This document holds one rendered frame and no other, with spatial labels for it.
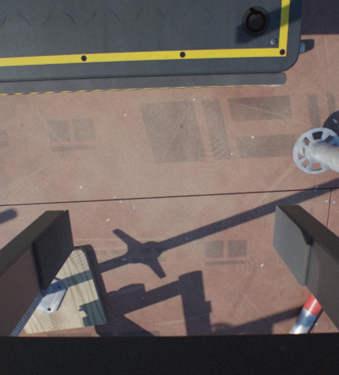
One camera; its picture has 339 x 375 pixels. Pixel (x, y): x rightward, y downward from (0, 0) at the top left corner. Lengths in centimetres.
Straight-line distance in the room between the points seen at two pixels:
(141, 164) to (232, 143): 27
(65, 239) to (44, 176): 76
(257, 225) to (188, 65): 59
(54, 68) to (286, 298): 98
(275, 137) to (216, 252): 40
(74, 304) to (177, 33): 90
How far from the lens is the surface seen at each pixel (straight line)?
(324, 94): 91
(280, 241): 17
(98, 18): 51
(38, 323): 119
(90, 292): 104
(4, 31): 57
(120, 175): 85
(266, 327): 117
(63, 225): 16
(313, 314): 112
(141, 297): 104
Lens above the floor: 80
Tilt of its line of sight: 73 degrees down
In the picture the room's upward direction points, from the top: 177 degrees counter-clockwise
